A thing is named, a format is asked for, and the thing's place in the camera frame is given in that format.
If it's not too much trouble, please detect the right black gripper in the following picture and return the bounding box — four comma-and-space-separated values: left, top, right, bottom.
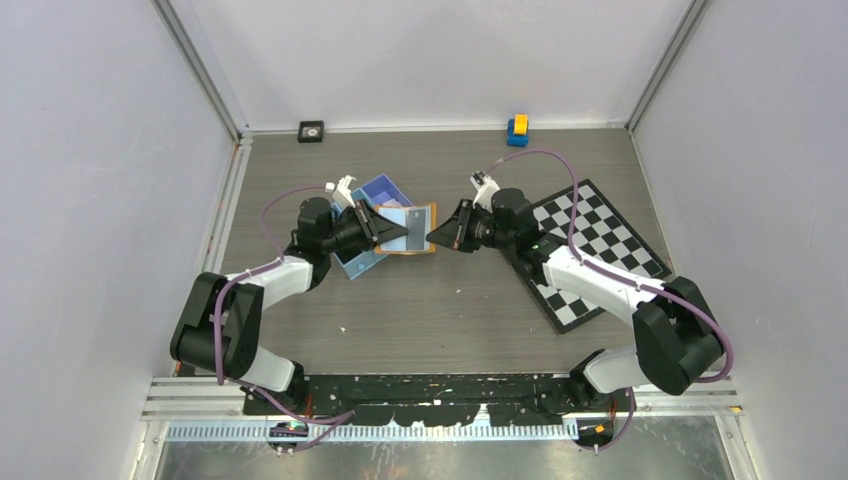
426, 200, 515, 254

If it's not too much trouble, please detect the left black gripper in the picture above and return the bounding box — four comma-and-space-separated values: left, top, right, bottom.
322, 200, 408, 255

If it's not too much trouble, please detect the orange leather card holder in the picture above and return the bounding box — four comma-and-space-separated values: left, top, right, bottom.
376, 202, 437, 255

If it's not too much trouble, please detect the dark grey credit card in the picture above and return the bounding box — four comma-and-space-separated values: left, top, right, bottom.
405, 207, 431, 252

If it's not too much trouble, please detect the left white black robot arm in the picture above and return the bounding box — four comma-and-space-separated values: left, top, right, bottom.
169, 197, 408, 414

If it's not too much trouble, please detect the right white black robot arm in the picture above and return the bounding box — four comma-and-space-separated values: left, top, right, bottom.
427, 188, 733, 411

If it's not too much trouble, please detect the blue purple three-drawer organizer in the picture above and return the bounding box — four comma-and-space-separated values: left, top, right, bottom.
327, 174, 412, 280

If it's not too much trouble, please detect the small black square box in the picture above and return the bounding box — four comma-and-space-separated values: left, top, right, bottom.
297, 120, 325, 143

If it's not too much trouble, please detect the blue yellow toy block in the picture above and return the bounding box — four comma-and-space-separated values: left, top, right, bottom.
506, 114, 529, 148

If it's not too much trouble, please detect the black white checkerboard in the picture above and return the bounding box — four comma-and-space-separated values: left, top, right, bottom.
524, 179, 672, 334

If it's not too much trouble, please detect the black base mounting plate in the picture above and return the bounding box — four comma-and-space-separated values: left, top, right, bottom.
238, 373, 635, 427

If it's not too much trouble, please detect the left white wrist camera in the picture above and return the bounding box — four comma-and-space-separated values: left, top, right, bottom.
324, 175, 356, 210

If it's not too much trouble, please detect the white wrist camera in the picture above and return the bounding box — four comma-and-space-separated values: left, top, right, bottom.
324, 175, 356, 210
469, 171, 500, 212

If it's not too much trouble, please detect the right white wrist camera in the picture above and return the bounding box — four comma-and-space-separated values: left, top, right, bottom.
469, 171, 500, 212

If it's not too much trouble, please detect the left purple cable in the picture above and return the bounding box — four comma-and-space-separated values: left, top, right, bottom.
213, 185, 362, 455

